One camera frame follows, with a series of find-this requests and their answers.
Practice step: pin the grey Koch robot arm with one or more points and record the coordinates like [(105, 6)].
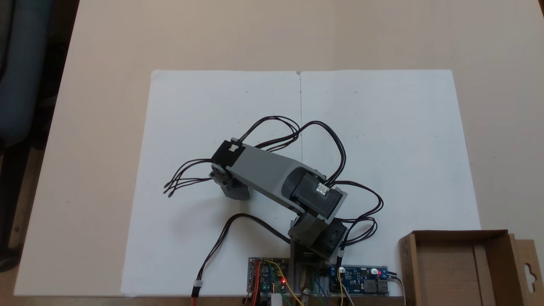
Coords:
[(272, 174)]

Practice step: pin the blue circuit board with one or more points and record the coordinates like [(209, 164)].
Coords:
[(361, 280)]

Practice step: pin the brown cardboard box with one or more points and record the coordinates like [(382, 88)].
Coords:
[(459, 272)]

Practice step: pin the white plug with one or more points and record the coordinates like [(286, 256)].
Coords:
[(276, 299)]

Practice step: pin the grey-blue office chair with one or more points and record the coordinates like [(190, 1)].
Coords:
[(25, 63)]

